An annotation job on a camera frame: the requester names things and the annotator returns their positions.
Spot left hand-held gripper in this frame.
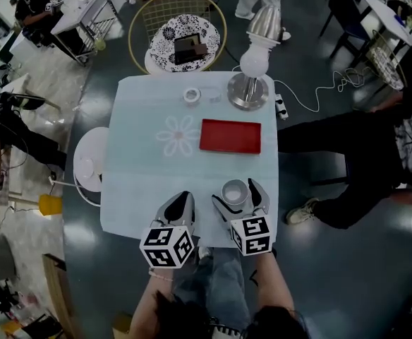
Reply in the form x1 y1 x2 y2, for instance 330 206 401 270
139 190 197 269

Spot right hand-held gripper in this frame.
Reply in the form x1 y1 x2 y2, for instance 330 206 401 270
211 177 274 258

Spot white cup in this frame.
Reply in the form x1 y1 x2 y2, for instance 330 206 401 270
221 179 253 206

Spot red tray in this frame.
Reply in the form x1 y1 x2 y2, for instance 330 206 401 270
198 118 263 156

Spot person's right forearm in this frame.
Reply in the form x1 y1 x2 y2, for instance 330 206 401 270
253 249 296 314

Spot person's left forearm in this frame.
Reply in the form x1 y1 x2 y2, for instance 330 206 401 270
129 266 176 339

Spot light blue flower tablecloth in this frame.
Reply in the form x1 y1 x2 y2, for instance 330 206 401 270
99 71 281 249

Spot person's blue jeans legs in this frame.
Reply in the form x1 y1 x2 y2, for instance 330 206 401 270
171 246 252 332

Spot white round stool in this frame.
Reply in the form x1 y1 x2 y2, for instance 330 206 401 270
72 126 110 208

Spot white power strip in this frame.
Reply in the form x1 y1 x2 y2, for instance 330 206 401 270
274 93 289 121

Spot silver table lamp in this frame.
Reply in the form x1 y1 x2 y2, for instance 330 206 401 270
226 4 284 112

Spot clear small container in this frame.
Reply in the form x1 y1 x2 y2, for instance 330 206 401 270
205 85 224 104

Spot white tape roll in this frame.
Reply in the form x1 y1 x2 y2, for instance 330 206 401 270
182 87 202 107

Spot yellow box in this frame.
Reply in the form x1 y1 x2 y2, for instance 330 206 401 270
37 194 63 219

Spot wooden board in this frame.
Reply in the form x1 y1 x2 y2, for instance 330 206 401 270
42 253 77 339

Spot black tablet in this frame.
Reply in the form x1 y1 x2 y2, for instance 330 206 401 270
174 35 209 66

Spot black white floral cushion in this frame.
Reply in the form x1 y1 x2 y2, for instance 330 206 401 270
149 13 222 73

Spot grey chair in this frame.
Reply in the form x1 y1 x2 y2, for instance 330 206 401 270
0 232 17 283

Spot dark blue chair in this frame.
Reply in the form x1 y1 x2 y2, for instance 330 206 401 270
320 0 373 60

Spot white long table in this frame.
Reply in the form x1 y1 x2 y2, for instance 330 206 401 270
353 0 412 47

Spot pink bead bracelet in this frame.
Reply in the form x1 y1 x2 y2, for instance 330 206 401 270
148 268 175 283

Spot white cable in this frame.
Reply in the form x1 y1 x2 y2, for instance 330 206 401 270
272 66 373 113

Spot gold wire chair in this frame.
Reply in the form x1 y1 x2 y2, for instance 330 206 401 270
365 29 408 92
128 0 227 76

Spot white metal frame table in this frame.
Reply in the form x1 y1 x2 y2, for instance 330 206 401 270
49 0 119 66

